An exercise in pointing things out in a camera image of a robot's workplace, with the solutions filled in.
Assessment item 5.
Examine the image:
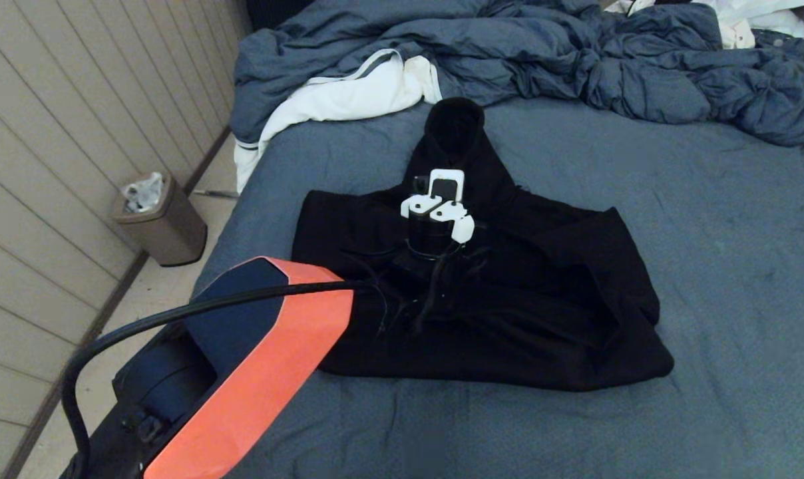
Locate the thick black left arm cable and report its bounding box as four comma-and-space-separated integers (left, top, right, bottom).
61, 279, 376, 479

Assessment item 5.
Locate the white garment with grey stripe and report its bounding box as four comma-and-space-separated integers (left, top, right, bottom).
234, 48, 443, 194

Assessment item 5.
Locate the clear plastic bin bag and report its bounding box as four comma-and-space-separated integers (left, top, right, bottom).
122, 173, 166, 214

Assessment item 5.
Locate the black zip hoodie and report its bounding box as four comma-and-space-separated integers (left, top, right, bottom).
291, 98, 676, 392

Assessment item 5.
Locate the cream rumpled garment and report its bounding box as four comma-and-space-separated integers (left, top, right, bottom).
605, 0, 757, 51

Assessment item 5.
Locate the blue bed sheet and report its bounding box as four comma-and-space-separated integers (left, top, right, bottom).
128, 98, 804, 479

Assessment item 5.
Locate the black headboard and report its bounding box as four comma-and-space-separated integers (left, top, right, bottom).
246, 0, 317, 32

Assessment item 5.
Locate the white pillow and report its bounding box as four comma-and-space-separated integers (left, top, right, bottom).
705, 0, 804, 39

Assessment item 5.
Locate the beige trash bin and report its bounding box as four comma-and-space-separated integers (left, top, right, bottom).
111, 173, 208, 267

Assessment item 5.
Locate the rumpled blue duvet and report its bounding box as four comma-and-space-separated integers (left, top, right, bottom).
231, 0, 804, 148

